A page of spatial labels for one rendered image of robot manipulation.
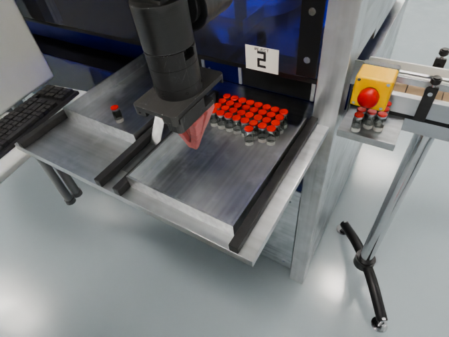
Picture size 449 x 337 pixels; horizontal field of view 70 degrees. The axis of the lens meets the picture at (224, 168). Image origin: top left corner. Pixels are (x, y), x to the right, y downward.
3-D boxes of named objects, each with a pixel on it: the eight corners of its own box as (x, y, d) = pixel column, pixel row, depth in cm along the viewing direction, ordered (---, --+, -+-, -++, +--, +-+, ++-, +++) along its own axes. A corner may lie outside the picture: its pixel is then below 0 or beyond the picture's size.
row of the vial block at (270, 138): (213, 121, 82) (211, 106, 79) (276, 141, 75) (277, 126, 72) (208, 126, 81) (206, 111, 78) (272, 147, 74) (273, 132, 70)
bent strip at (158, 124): (161, 134, 81) (155, 115, 77) (170, 137, 80) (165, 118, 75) (121, 170, 73) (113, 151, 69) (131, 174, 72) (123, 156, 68)
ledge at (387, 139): (352, 104, 86) (353, 98, 84) (405, 117, 80) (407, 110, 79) (335, 135, 78) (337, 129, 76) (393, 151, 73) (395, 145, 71)
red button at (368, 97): (359, 97, 68) (363, 81, 66) (378, 102, 67) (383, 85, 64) (353, 107, 66) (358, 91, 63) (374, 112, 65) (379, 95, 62)
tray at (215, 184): (215, 103, 88) (214, 92, 86) (305, 129, 77) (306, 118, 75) (131, 186, 69) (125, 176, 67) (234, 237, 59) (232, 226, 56)
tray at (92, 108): (147, 61, 108) (144, 51, 106) (211, 77, 98) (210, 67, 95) (68, 118, 89) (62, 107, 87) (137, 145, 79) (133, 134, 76)
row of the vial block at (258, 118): (218, 116, 84) (216, 101, 80) (281, 136, 76) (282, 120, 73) (213, 121, 82) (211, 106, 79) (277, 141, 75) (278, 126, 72)
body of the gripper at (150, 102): (225, 84, 41) (218, 27, 36) (178, 132, 36) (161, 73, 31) (186, 74, 44) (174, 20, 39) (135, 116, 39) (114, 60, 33)
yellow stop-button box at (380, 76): (357, 87, 74) (365, 58, 69) (391, 94, 71) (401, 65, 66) (348, 105, 70) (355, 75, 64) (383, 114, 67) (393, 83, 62)
